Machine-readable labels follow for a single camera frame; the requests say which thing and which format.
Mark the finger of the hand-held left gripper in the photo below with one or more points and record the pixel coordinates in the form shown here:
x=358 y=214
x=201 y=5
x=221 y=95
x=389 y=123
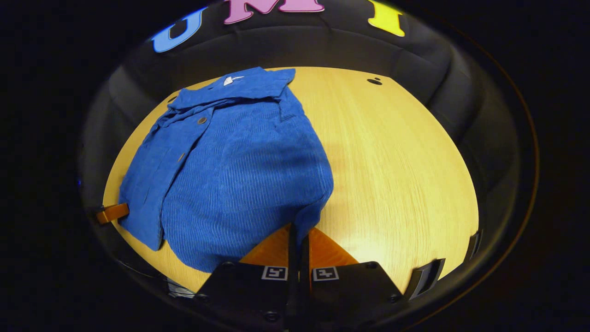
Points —
x=113 y=213

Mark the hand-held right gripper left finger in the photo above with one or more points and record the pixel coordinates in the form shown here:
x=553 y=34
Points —
x=293 y=286

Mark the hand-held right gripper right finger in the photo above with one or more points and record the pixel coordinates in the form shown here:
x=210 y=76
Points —
x=305 y=286

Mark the black table edge bracket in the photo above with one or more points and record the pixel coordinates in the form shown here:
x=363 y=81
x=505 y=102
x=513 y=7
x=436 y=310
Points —
x=415 y=282
x=471 y=249

